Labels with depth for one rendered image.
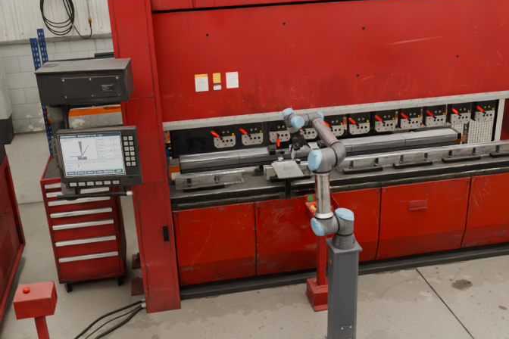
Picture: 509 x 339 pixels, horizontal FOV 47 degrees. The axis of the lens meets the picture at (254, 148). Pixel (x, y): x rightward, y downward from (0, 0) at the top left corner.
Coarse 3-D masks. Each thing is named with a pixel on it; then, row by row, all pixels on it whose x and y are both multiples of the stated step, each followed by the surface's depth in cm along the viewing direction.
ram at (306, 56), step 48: (336, 0) 402; (384, 0) 400; (432, 0) 407; (480, 0) 413; (192, 48) 389; (240, 48) 395; (288, 48) 401; (336, 48) 407; (384, 48) 413; (432, 48) 420; (480, 48) 426; (192, 96) 401; (240, 96) 407; (288, 96) 413; (336, 96) 420; (384, 96) 426; (432, 96) 434
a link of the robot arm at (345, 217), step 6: (336, 210) 359; (342, 210) 360; (348, 210) 361; (336, 216) 356; (342, 216) 354; (348, 216) 354; (342, 222) 355; (348, 222) 356; (342, 228) 356; (348, 228) 357; (342, 234) 358
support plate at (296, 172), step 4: (272, 164) 430; (276, 164) 430; (292, 164) 429; (296, 164) 428; (276, 168) 423; (280, 168) 423; (296, 168) 422; (276, 172) 417; (280, 172) 417; (284, 172) 417; (288, 172) 417; (292, 172) 416; (296, 172) 416; (300, 172) 416; (280, 176) 410; (284, 176) 410; (288, 176) 409; (292, 176) 410; (296, 176) 410; (300, 176) 411
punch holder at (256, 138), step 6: (240, 126) 421; (246, 126) 415; (252, 126) 416; (258, 126) 417; (252, 132) 418; (258, 132) 419; (246, 138) 419; (252, 138) 419; (258, 138) 420; (246, 144) 420; (252, 144) 421
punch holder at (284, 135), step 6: (276, 120) 418; (282, 120) 419; (270, 126) 419; (276, 126) 420; (282, 126) 420; (270, 132) 420; (276, 132) 421; (282, 132) 422; (288, 132) 423; (270, 138) 422; (282, 138) 424; (288, 138) 424
